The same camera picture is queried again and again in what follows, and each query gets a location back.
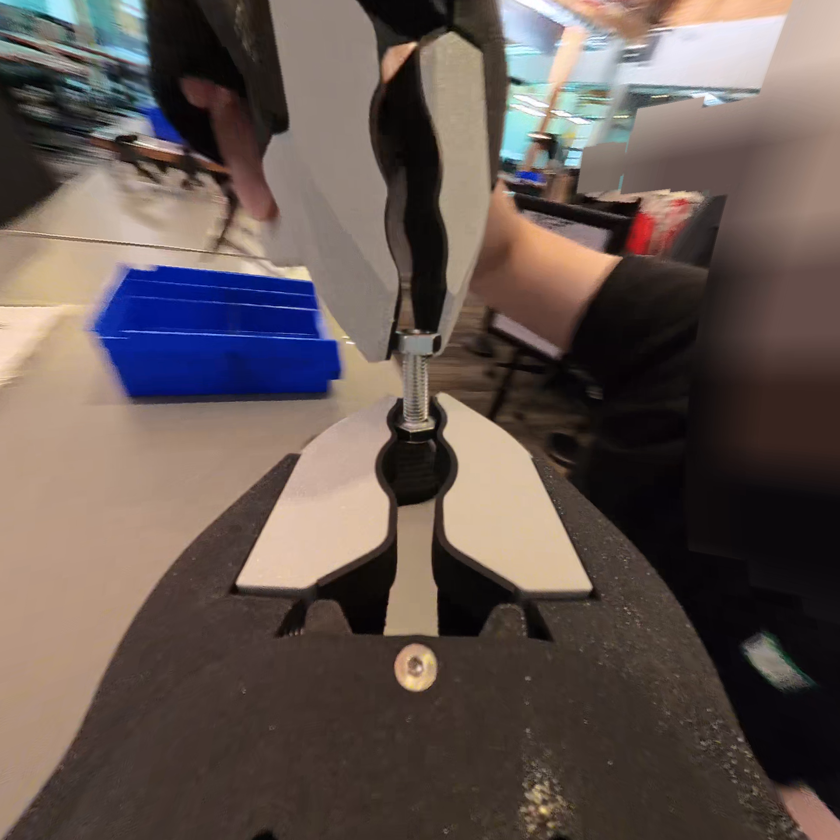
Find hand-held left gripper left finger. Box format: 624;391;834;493
235;395;401;597

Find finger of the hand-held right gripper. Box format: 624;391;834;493
397;31;494;342
262;0;413;364

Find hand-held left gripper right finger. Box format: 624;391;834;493
433;392;595;599

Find silver hex bolt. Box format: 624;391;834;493
395;330;442;429

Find blue plastic bin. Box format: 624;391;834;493
87;262;345;399

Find person's right hand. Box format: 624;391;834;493
180;77;281;224

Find wooden background desk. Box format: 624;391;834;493
88;131;237;253

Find black framed board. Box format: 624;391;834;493
512;192;641;253

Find red box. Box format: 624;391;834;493
623;193;710;257

